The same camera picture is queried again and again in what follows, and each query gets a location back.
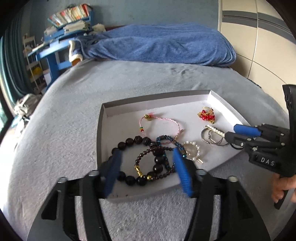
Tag row of books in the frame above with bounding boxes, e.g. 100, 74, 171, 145
48, 4, 93, 28

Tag dark red bead bracelet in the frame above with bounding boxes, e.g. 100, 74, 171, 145
134, 145, 178, 181

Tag pearl hair clip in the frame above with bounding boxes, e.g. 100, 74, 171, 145
205, 125, 225, 138

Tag pink cord bracelet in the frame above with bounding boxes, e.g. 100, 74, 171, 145
138, 112, 185, 137

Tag red bead gold charm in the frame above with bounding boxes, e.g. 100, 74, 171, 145
197, 106, 215, 123

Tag large black bead bracelet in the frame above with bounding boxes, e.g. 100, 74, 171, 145
108, 136, 167, 187

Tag blue crystal bead bracelet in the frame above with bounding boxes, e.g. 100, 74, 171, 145
155, 134, 188, 158

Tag right hand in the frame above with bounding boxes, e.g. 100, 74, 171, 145
271, 173, 296, 203

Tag teal curtain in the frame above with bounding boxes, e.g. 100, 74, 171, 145
1, 16, 33, 103

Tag silver key rings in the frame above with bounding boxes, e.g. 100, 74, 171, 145
200, 126, 230, 147

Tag blue wooden desk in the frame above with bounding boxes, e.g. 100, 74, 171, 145
33, 12, 93, 82

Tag blue fleece blanket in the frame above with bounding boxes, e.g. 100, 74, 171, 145
69, 23, 236, 67

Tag white shelf rack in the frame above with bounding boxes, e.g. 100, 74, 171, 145
22, 34, 47, 95

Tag cream wardrobe doors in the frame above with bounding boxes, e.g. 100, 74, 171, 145
218, 1, 295, 108

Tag grey cardboard tray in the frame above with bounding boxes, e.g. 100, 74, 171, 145
96, 89, 250, 202

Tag grey clothes pile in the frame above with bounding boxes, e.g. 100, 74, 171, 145
14, 93, 43, 118

